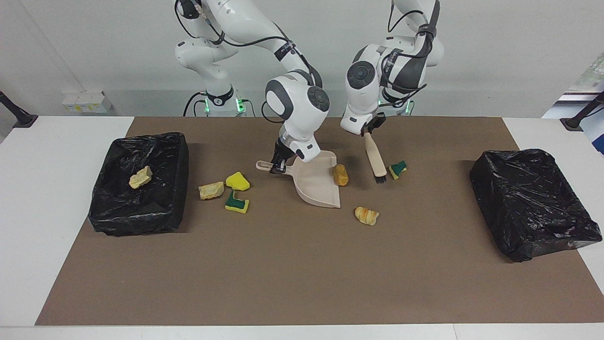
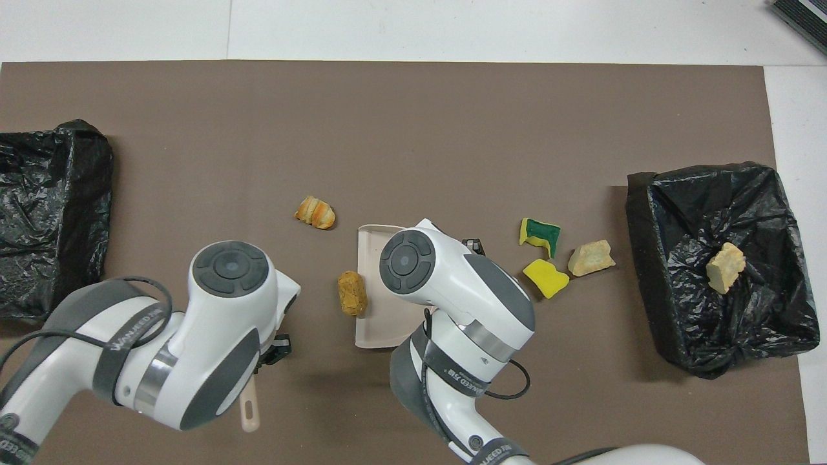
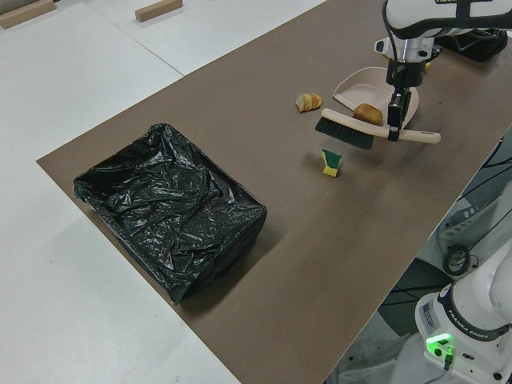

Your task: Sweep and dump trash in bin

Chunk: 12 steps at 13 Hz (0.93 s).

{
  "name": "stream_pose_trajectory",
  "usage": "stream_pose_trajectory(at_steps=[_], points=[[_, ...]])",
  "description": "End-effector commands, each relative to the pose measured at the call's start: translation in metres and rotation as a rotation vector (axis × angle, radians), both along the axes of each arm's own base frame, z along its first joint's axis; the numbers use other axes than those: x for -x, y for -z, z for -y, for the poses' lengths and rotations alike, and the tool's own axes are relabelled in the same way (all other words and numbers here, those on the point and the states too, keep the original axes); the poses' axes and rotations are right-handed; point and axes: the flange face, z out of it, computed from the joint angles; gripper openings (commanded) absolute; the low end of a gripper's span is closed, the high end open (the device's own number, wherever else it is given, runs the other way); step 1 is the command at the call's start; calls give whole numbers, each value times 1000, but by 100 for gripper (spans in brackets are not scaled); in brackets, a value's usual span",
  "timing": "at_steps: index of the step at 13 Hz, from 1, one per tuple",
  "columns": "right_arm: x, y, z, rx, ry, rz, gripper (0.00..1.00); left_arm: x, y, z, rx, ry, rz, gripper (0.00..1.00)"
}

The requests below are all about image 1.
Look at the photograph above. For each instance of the beige brush black bristles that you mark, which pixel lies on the beige brush black bristles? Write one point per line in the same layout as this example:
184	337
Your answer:
374	156

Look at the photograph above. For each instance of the brown rounded sponge lump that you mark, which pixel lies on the brown rounded sponge lump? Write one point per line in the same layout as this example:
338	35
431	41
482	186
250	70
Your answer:
340	175

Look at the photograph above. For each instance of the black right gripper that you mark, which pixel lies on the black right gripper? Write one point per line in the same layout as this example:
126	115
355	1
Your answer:
283	151

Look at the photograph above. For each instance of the beige plastic dustpan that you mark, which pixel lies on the beige plastic dustpan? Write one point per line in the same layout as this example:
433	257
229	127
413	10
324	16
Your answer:
316	184

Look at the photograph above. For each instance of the black bag lined bin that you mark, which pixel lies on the black bag lined bin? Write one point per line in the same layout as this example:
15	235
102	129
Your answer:
118	212
528	203

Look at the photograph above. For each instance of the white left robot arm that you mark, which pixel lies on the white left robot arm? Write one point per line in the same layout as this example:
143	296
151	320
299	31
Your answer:
361	94

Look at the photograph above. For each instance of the orange striped sponge piece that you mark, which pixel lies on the orange striped sponge piece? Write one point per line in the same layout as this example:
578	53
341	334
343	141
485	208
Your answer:
366	216

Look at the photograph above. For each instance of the beige sponge chunk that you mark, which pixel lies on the beige sponge chunk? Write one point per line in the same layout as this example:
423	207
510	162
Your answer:
211	190
140	178

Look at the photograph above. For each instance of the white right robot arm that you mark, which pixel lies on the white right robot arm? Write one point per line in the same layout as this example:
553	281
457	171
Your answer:
297	118

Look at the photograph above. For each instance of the white wall socket box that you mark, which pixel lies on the white wall socket box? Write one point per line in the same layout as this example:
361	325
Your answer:
87	101

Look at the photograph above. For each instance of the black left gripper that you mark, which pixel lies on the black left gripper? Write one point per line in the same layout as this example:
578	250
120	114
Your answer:
375	123

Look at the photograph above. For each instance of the small green yellow sponge wedge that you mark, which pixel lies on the small green yellow sponge wedge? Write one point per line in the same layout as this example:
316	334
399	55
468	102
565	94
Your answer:
398	169

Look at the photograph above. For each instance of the black camera stand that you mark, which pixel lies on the black camera stand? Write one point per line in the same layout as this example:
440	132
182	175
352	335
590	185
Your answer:
573	123
21	118

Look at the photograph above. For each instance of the curled green yellow sponge piece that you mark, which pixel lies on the curled green yellow sponge piece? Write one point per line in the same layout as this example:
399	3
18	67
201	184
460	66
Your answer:
236	204

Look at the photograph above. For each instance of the plain yellow sponge piece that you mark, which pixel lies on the plain yellow sponge piece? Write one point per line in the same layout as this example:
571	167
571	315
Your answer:
237	181

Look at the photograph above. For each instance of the brown table mat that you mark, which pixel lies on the brown table mat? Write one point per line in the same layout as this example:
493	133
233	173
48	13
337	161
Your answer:
283	274

